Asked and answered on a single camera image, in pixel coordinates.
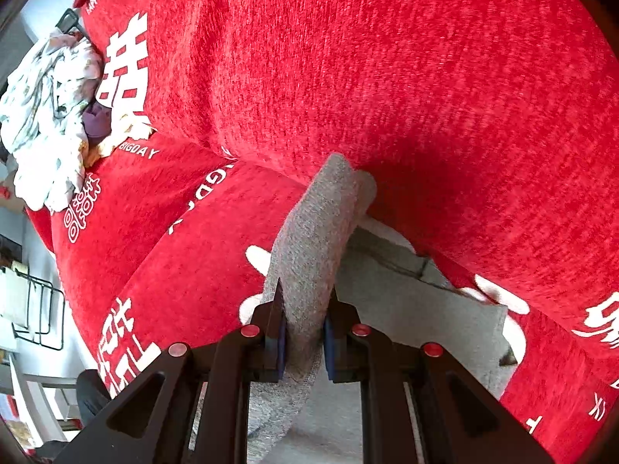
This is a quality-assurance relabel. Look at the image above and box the grey knitted sweater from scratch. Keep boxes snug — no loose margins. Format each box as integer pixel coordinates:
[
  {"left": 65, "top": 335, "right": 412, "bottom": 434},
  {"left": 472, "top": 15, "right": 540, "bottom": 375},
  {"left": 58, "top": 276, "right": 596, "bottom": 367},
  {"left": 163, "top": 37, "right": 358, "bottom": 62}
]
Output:
[{"left": 248, "top": 155, "right": 517, "bottom": 463}]

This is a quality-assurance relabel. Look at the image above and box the red sofa seat cover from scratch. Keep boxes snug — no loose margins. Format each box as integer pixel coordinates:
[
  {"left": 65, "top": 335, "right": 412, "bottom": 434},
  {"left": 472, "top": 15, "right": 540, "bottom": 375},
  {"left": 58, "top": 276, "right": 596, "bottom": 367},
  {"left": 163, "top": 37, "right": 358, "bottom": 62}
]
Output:
[{"left": 31, "top": 135, "right": 618, "bottom": 463}]

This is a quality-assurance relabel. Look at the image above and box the orange patterned cloth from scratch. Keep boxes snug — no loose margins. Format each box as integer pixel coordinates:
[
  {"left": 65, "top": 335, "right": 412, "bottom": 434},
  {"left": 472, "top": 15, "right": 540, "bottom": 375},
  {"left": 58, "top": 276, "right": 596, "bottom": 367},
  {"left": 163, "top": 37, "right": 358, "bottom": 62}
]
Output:
[{"left": 83, "top": 111, "right": 155, "bottom": 169}]

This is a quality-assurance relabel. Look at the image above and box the dark purple cloth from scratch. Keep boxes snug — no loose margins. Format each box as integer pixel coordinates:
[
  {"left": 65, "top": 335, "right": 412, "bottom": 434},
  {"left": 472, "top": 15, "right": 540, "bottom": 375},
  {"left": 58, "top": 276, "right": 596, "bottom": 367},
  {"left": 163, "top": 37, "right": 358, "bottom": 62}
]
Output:
[{"left": 82, "top": 101, "right": 111, "bottom": 146}]

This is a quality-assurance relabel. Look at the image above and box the red sofa back cushion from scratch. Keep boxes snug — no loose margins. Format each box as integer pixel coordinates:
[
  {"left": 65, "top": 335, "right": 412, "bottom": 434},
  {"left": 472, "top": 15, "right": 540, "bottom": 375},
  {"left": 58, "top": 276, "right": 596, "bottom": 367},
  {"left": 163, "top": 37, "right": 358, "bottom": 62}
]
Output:
[{"left": 75, "top": 0, "right": 618, "bottom": 360}]

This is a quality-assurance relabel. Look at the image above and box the white floral crumpled cloth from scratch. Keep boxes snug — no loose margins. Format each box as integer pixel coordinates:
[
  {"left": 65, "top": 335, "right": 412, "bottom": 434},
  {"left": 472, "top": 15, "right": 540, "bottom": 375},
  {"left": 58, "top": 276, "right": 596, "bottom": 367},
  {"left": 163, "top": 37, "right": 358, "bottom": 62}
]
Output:
[{"left": 1, "top": 28, "right": 102, "bottom": 213}]

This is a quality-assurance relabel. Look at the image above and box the black wire rack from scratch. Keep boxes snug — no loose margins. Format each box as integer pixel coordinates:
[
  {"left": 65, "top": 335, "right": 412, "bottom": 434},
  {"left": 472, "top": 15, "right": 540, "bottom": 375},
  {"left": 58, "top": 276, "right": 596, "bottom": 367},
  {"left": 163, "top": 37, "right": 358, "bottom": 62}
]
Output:
[{"left": 12, "top": 270, "right": 66, "bottom": 352}]

